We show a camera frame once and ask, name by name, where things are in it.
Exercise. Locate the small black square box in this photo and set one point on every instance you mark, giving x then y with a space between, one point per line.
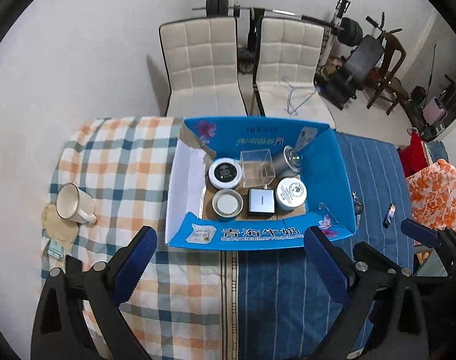
261 202

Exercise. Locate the white round tin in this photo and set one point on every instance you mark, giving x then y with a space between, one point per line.
290 193

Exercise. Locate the silver tin with gold knob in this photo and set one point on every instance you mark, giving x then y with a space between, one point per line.
286 165

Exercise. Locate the teal cloth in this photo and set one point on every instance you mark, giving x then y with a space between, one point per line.
436 152

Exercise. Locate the shallow silver round tin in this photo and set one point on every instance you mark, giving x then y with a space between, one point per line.
228 204

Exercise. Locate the blue striped tablecloth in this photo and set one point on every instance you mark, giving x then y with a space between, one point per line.
280 288

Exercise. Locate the orange floral cloth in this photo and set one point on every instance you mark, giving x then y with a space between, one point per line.
438 191

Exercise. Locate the exercise machine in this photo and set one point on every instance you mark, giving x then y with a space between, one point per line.
453 90

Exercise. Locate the white barbell rack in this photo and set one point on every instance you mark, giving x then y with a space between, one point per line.
238 3

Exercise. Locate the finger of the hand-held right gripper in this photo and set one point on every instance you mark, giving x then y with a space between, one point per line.
419 231

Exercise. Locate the plaid tablecloth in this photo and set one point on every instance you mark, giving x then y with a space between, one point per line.
138 165

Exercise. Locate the small pale green packet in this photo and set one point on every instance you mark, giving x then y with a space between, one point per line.
55 250

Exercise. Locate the round tin with black lid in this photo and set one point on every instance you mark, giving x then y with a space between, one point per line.
224 172

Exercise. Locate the clear plastic box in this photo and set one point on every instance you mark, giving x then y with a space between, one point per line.
258 172

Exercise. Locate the black bag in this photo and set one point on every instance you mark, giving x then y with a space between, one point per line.
418 95

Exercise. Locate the white door frame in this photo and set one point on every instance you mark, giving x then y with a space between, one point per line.
427 33

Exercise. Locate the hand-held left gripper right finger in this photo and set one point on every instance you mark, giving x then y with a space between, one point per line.
325 266

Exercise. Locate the red cloth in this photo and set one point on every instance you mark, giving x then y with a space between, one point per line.
414 153

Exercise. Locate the blue cardboard box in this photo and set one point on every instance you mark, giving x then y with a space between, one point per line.
258 238

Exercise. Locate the pink suitcase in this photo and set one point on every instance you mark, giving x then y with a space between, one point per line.
434 112

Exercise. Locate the dark wooden chair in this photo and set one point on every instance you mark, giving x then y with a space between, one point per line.
395 54

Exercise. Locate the black car key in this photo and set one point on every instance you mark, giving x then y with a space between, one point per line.
358 208

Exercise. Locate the white mug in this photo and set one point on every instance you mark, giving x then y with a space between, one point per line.
68 202

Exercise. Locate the black barbell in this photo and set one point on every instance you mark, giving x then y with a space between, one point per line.
216 3

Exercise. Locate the beige cloth coaster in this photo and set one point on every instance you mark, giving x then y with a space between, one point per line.
59 230

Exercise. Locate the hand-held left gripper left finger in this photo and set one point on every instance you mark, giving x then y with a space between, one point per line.
136 266

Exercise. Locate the black weight bench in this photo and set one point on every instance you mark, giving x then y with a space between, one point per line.
367 58

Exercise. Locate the white padded chair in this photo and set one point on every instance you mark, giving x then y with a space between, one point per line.
201 63
288 52

